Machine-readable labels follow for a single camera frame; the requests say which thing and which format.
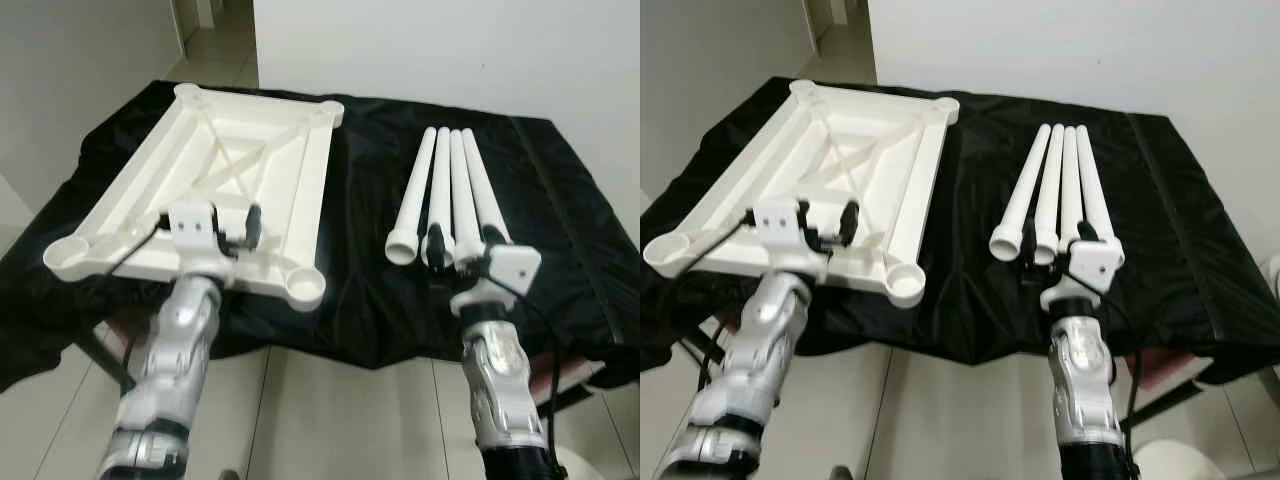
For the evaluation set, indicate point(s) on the white plastic table leg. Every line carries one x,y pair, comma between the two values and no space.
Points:
1070,185
480,185
441,180
460,190
1050,185
1025,185
415,190
1092,185

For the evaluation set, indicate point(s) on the white plastic table top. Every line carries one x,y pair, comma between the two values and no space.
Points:
215,150
830,145

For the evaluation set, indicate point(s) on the black table cloth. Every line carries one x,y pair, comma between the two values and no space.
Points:
380,250
970,200

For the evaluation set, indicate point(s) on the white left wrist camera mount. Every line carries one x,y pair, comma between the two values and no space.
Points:
775,222
190,225

